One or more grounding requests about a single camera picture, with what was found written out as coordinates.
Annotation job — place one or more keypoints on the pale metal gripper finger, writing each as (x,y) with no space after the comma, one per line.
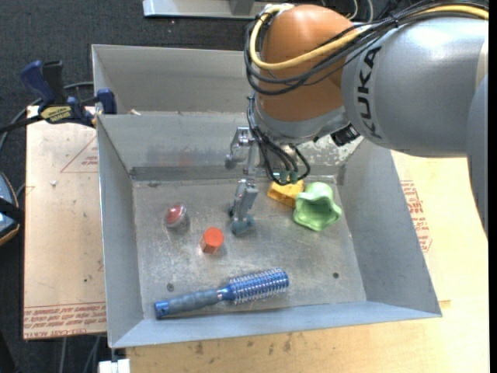
(244,208)
(234,150)

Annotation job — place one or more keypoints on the yellow wedge-shaped toy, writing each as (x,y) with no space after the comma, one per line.
(285,193)

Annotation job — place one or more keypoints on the orange-red hexagonal block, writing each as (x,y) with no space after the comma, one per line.
(212,240)

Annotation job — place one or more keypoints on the grey metal bin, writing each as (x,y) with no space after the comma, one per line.
(248,270)

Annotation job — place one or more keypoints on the red dome with clear rim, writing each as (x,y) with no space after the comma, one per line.
(175,215)

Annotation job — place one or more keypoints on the green flower-shaped cup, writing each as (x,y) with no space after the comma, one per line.
(316,208)

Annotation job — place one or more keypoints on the blue hairbrush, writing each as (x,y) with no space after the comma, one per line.
(248,288)

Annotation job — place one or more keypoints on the brown cardboard board, red print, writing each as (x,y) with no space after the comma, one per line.
(62,227)

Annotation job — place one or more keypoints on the black cylinder on white bracket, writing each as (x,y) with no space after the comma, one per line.
(345,135)

